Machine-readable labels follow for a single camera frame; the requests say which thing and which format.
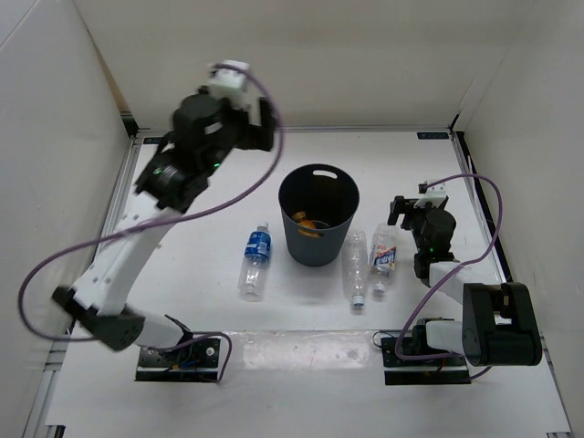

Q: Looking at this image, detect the blue label plastic bottle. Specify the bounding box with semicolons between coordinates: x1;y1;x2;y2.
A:
238;222;272;301

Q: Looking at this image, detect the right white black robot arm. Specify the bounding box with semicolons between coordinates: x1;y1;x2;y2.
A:
387;196;543;367

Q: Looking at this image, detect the right blue corner label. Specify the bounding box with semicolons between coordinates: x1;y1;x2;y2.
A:
416;131;450;141

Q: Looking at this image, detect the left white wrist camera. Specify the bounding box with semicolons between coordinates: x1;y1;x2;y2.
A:
207;60;250;103

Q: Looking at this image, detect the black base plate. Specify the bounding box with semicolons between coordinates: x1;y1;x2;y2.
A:
371;330;471;386
134;332;233;384

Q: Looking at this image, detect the clear unlabelled plastic bottle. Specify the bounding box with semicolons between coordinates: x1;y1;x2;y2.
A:
341;229;368;313

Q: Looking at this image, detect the aluminium frame rail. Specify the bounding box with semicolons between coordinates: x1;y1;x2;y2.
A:
23;110;139;437
450;130;567;414

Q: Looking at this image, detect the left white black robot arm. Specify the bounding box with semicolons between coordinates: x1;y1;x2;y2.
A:
52;88;277;365

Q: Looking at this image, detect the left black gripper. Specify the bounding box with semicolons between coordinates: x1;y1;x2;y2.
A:
202;95;278;176

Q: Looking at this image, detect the right aluminium frame rail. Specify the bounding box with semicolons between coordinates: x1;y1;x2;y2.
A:
450;130;567;414

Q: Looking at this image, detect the orange plastic bottle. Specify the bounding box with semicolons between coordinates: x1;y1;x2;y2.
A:
292;211;329;238

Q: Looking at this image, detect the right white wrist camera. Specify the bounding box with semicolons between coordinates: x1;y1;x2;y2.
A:
415;180;448;208

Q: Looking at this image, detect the left blue corner label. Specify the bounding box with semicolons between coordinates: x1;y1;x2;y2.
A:
142;137;162;144

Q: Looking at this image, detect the white label clear bottle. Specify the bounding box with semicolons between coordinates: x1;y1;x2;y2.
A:
369;223;398;298

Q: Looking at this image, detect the left aluminium frame rail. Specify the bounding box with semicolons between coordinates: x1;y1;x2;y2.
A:
23;110;139;437

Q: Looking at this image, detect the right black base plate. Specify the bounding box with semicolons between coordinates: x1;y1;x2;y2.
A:
371;330;471;386

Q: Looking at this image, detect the dark grey plastic bin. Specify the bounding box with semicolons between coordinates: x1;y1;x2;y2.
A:
278;163;360;267

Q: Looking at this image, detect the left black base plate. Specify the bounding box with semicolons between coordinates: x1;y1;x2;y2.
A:
134;332;233;384

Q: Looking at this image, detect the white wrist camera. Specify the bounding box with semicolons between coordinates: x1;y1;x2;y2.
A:
415;180;448;208
207;60;250;103

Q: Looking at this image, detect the blue corner label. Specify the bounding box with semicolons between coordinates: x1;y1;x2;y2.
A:
142;137;162;144
416;131;450;141

